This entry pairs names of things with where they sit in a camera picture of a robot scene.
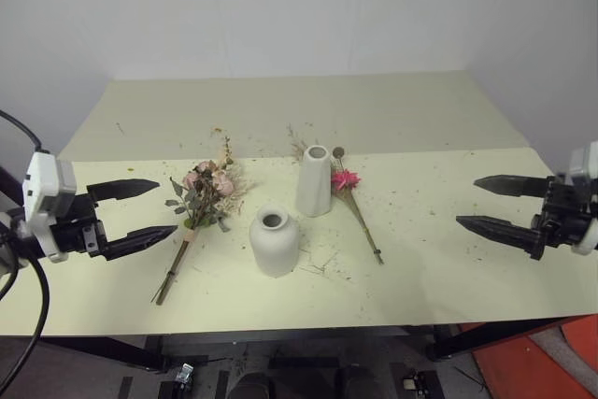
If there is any orange floor object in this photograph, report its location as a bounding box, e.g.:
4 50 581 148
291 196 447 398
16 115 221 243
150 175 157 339
456 313 598 399

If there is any black table frame leg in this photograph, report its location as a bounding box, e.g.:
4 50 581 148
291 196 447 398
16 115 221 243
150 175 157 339
35 334 165 374

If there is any magenta flower dried stem bunch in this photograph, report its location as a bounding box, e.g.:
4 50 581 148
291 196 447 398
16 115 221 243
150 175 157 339
328 146 386 266

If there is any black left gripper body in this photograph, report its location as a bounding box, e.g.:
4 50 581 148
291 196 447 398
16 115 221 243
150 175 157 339
49 190 109 259

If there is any round white ceramic vase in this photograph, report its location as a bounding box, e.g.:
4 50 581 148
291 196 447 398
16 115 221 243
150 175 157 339
248 205 301 279

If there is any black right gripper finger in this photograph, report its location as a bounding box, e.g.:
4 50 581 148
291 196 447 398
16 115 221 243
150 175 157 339
473 174 550 199
454 214 537 251

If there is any dried pink rose bouquet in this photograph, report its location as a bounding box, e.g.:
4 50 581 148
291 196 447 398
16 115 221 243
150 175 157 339
149 135 256 306

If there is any cream paper table cover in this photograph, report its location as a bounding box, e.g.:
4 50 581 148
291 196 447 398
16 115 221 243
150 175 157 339
58 68 533 163
0 145 598 338

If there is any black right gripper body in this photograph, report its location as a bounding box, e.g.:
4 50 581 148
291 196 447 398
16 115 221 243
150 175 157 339
531 176 591 261

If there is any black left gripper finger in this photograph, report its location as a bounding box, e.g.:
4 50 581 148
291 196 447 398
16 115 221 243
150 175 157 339
86 178 161 208
99 225 179 262

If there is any tall white ceramic vase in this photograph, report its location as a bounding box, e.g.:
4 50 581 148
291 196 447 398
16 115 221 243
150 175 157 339
295 144 335 219

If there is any metal caster wheel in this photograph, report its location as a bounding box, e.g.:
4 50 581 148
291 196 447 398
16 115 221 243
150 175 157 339
402 369 427 394
173 362 195 385

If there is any dried grass sprig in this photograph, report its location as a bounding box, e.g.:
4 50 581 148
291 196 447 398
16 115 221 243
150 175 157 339
286 121 310 163

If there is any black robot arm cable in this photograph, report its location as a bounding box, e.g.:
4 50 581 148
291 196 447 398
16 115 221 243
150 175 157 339
0 109 50 155
0 249 51 389

